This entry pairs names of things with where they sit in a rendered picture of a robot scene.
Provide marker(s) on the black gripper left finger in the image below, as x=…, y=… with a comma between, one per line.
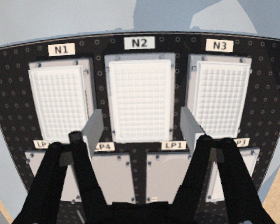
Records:
x=43, y=199

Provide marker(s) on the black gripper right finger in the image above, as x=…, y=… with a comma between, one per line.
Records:
x=242, y=202

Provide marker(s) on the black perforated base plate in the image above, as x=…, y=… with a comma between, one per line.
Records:
x=260, y=119

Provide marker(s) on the white label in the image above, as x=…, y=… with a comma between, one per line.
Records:
x=105, y=146
x=41, y=144
x=219, y=45
x=139, y=42
x=61, y=49
x=174, y=145
x=242, y=141

